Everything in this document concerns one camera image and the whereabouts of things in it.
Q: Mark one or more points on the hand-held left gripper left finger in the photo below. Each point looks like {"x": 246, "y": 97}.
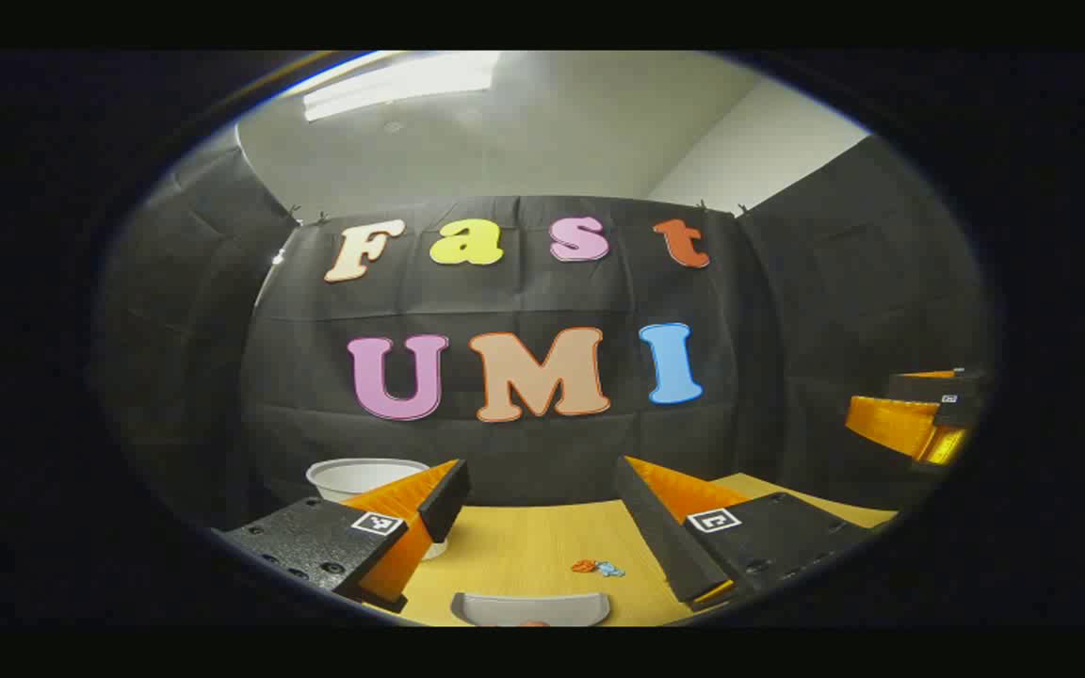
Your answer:
{"x": 444, "y": 499}

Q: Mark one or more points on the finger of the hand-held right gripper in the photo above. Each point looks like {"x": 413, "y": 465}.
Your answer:
{"x": 962, "y": 395}
{"x": 891, "y": 424}

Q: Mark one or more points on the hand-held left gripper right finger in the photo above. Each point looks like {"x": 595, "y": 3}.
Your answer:
{"x": 665, "y": 546}

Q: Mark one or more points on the blue paper scrap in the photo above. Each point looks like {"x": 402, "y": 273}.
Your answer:
{"x": 610, "y": 569}

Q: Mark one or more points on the orange paper scrap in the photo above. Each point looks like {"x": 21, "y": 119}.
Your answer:
{"x": 583, "y": 566}

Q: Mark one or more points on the white garbage bin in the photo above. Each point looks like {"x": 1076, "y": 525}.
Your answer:
{"x": 354, "y": 478}

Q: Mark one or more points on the grey dustpan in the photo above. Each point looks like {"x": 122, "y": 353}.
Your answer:
{"x": 524, "y": 607}

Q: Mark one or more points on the wooden desktop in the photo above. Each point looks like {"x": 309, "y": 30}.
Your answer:
{"x": 524, "y": 546}

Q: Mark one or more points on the ceiling light panel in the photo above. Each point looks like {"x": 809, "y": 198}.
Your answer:
{"x": 392, "y": 85}

